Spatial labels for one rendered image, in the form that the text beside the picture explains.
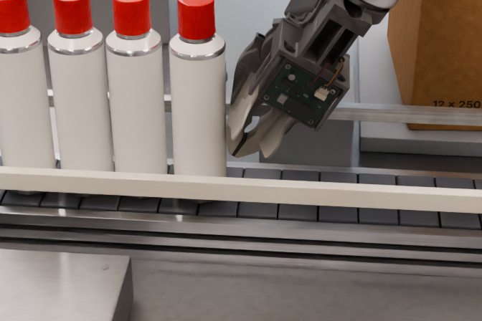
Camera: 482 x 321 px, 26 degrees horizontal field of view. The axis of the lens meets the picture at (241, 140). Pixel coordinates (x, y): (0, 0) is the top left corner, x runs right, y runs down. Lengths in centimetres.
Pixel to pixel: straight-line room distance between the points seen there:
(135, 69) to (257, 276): 23
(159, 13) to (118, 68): 46
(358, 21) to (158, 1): 57
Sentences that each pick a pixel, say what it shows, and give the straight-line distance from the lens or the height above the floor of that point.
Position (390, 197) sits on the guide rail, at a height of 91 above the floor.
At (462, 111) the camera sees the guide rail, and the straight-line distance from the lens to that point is 102.
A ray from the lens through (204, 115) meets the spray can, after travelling 96.
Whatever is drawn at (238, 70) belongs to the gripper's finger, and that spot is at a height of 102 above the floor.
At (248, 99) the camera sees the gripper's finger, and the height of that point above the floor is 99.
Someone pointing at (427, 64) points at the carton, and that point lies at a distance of 116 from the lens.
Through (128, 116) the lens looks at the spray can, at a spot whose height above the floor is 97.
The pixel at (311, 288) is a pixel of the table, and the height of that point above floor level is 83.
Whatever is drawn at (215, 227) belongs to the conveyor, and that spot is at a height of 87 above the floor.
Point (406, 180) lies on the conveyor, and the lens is 106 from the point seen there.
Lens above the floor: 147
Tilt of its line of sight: 32 degrees down
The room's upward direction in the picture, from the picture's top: straight up
